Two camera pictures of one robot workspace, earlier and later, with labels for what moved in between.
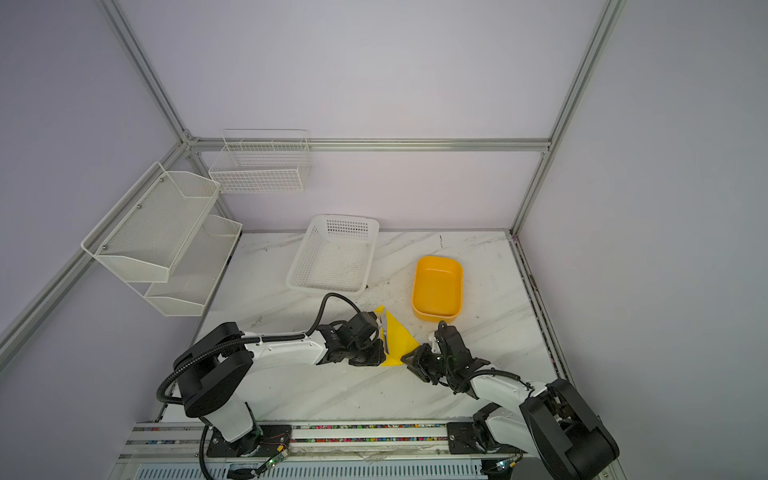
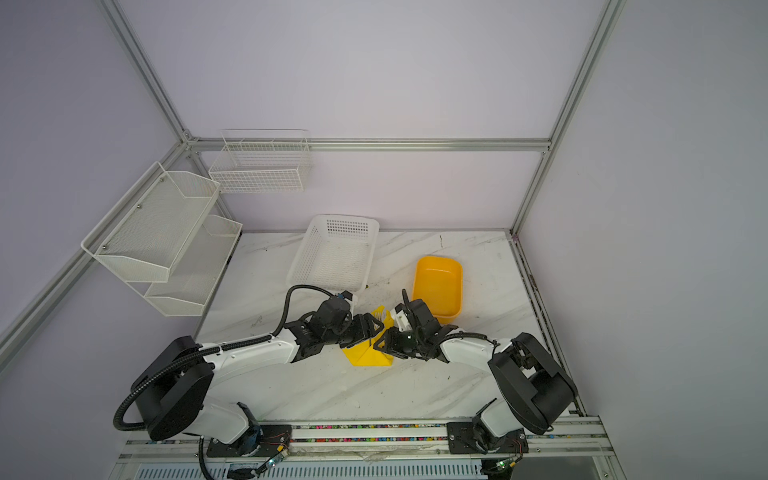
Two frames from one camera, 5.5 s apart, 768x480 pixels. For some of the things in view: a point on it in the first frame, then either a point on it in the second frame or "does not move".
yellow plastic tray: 438,288 does not move
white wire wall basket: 256,161 does not move
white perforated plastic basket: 335,256 does not move
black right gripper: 419,362 → 391,344
